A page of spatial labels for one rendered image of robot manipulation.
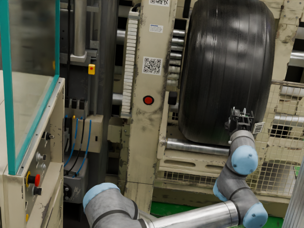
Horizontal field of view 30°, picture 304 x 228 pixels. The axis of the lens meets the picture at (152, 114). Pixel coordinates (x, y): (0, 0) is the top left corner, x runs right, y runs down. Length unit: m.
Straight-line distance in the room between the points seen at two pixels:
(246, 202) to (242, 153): 0.14
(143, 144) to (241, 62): 0.64
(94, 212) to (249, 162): 0.46
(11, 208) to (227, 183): 0.63
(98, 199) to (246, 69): 0.75
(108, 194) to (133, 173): 0.92
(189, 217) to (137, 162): 0.95
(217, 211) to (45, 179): 0.77
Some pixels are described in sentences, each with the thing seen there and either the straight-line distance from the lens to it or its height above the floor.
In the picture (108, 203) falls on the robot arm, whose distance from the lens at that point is 1.59.
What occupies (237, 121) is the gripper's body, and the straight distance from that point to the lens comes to 1.83.
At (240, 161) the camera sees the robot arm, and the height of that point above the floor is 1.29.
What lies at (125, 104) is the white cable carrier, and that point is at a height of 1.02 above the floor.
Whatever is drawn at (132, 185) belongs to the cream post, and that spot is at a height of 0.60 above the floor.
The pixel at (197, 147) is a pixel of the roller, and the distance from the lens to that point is 2.34.
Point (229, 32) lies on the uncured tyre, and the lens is 2.07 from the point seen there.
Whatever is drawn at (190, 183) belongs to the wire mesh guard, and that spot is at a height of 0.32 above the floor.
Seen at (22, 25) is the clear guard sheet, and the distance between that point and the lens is 1.49.
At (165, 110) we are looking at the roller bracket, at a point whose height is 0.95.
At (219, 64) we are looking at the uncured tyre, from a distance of 2.03.
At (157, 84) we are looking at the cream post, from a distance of 2.27.
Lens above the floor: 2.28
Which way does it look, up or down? 33 degrees down
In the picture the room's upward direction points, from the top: 7 degrees clockwise
